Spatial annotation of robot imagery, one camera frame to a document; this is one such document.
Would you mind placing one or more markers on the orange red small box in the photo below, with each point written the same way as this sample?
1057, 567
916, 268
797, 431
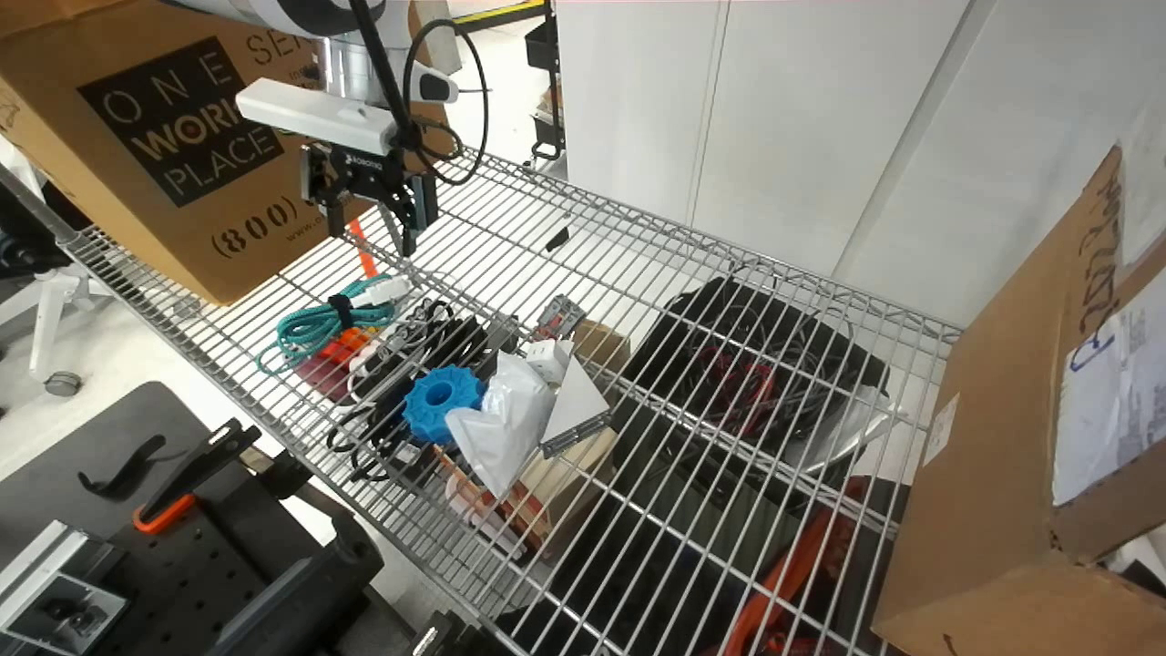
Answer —
329, 367

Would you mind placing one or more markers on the brown cardboard box right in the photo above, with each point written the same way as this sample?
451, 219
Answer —
1046, 453

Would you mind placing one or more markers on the orange tool below shelf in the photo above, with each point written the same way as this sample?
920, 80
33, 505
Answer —
821, 588

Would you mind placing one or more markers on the orange pen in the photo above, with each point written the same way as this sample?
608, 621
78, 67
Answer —
368, 268

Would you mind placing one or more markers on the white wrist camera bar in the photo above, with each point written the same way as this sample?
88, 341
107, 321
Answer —
320, 113

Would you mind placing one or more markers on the silver wire shelf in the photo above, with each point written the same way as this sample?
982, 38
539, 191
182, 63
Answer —
678, 521

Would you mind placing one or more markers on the black perforated workbench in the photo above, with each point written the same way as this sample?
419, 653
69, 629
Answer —
260, 567

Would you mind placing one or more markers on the large printed cardboard box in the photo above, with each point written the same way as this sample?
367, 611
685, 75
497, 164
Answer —
130, 109

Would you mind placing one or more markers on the black scissors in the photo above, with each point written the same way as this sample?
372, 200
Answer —
372, 440

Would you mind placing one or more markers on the grey white cardboard piece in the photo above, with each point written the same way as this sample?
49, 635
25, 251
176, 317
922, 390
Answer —
578, 408

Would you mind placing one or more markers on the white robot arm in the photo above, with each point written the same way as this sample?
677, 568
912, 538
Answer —
367, 55

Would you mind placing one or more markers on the wooden block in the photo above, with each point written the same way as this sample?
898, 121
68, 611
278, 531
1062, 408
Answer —
556, 486

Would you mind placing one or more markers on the black storage bin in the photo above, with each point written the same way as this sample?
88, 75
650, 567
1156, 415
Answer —
767, 374

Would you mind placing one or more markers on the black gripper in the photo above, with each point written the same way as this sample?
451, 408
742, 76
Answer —
333, 174

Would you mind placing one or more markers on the white plastic bag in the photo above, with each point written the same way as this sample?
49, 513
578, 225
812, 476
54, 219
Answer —
510, 415

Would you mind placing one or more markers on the orange handled clamp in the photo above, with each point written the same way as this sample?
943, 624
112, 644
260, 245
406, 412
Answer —
176, 496

